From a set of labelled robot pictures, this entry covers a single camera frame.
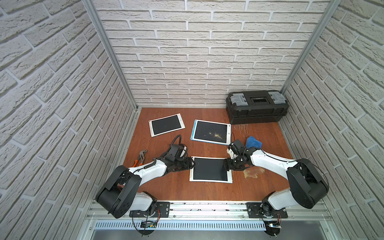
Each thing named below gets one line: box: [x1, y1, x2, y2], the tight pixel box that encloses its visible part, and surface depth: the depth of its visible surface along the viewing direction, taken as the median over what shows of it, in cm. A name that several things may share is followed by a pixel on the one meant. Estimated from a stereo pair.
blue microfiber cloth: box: [246, 135, 263, 149], surface depth 97 cm
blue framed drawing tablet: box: [190, 119, 232, 146], surface depth 106 cm
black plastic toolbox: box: [225, 90, 289, 125], surface depth 102 cm
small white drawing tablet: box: [148, 113, 186, 138], surface depth 111 cm
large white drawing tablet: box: [189, 156, 233, 184], surface depth 91 cm
